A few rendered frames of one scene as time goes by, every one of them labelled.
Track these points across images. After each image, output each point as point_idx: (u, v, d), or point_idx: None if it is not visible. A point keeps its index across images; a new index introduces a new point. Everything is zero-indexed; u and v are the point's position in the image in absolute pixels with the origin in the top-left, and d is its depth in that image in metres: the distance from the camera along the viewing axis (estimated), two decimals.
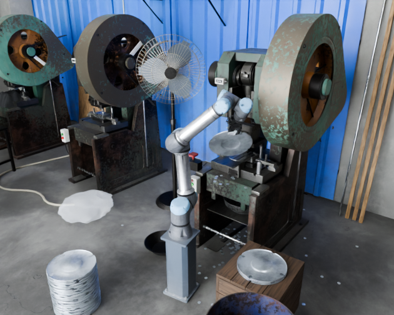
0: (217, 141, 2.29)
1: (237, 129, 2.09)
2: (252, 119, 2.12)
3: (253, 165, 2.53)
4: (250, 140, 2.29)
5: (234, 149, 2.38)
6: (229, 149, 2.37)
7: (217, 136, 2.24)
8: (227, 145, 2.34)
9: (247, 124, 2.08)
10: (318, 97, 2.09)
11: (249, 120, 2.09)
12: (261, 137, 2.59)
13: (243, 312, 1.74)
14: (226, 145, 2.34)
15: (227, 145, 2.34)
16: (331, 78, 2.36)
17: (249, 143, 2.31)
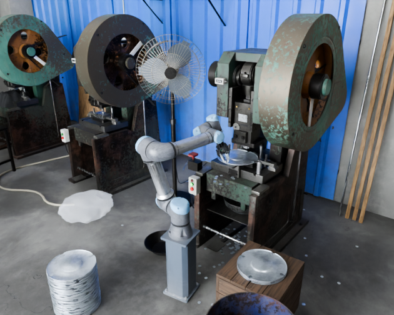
0: (247, 160, 2.46)
1: None
2: None
3: (253, 165, 2.53)
4: (232, 150, 2.64)
5: None
6: (230, 159, 2.49)
7: (255, 159, 2.48)
8: (236, 157, 2.49)
9: None
10: (320, 80, 2.05)
11: None
12: (261, 137, 2.59)
13: (243, 312, 1.74)
14: (236, 159, 2.48)
15: (235, 157, 2.49)
16: None
17: (229, 151, 2.63)
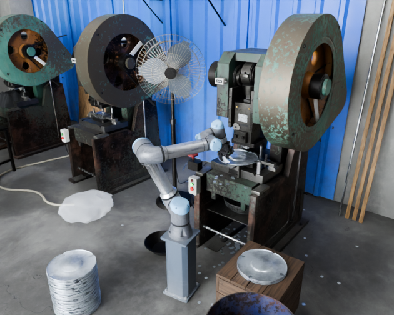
0: (245, 154, 2.58)
1: None
2: None
3: (253, 165, 2.53)
4: (219, 159, 2.49)
5: (238, 161, 2.45)
6: (242, 160, 2.47)
7: (241, 151, 2.63)
8: (241, 157, 2.51)
9: None
10: (318, 87, 2.05)
11: None
12: (261, 137, 2.59)
13: (243, 312, 1.74)
14: (242, 157, 2.51)
15: (241, 157, 2.50)
16: (319, 118, 2.37)
17: None
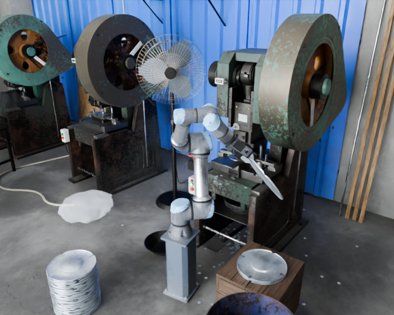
0: (264, 180, 1.93)
1: (233, 152, 1.74)
2: (250, 149, 1.65)
3: None
4: (254, 162, 1.76)
5: (270, 184, 1.77)
6: (271, 185, 1.81)
7: (258, 174, 1.97)
8: (268, 181, 1.84)
9: (238, 152, 1.68)
10: (319, 82, 2.05)
11: (242, 148, 1.66)
12: (261, 137, 2.59)
13: (243, 312, 1.74)
14: (269, 183, 1.85)
15: (268, 181, 1.84)
16: None
17: (256, 166, 1.75)
